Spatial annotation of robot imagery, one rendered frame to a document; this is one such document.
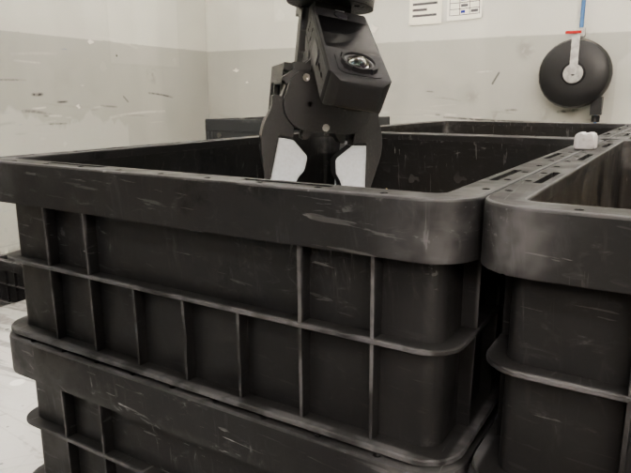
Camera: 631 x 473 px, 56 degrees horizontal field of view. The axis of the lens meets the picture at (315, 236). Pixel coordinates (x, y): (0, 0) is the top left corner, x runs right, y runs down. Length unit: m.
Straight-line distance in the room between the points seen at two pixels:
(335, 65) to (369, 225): 0.21
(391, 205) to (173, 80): 4.34
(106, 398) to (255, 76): 4.25
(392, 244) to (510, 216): 0.04
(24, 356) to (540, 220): 0.32
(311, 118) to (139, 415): 0.26
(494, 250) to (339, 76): 0.22
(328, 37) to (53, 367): 0.29
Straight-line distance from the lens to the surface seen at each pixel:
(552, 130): 1.00
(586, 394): 0.23
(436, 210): 0.22
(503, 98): 3.81
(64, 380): 0.39
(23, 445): 0.55
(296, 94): 0.48
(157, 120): 4.41
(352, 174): 0.50
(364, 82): 0.41
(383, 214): 0.22
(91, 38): 4.07
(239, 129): 2.09
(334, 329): 0.25
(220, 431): 0.31
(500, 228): 0.21
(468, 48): 3.88
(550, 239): 0.21
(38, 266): 0.39
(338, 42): 0.45
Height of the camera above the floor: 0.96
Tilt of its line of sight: 13 degrees down
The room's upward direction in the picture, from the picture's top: straight up
